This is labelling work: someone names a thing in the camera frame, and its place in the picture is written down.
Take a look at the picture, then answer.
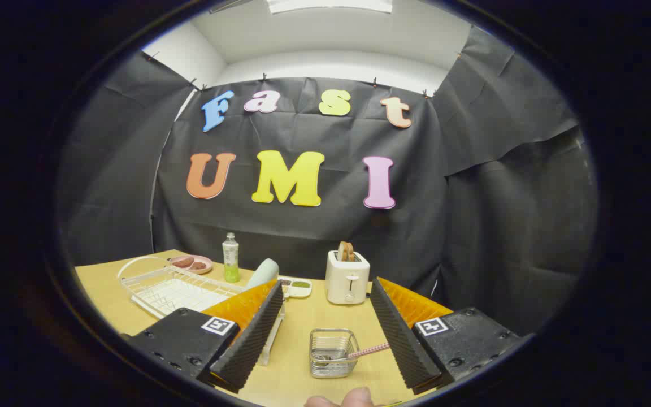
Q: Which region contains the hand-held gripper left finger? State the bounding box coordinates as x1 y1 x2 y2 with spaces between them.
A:
122 279 285 395

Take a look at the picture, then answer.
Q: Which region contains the pink plate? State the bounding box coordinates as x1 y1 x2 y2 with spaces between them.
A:
168 255 214 275

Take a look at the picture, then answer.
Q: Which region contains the light green plate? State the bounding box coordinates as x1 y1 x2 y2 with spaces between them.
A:
246 258 280 289

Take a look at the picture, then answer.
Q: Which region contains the metal wire basket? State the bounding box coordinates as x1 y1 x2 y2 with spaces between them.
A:
309 328 360 379

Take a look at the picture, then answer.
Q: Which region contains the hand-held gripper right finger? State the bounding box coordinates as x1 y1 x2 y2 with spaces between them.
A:
370 276 535 396

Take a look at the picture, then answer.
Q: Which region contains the white wire dish rack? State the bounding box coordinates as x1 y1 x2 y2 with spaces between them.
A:
118 256 287 367

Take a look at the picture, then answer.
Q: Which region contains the ceiling light panel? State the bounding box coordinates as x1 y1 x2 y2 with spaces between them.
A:
265 0 394 14

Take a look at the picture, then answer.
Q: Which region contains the white toaster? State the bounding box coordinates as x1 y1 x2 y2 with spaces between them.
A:
325 250 371 305

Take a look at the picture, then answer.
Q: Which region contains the white divided sauce dish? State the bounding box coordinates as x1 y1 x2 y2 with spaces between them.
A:
277 276 313 298

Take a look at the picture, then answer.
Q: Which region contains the black backdrop cloth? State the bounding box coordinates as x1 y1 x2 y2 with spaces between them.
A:
57 25 600 334

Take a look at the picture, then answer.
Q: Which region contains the green drink bottle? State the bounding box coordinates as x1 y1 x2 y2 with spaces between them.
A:
222 232 241 283

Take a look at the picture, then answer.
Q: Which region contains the spoon with pink checked handle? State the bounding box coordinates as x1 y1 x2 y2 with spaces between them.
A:
314 341 390 363

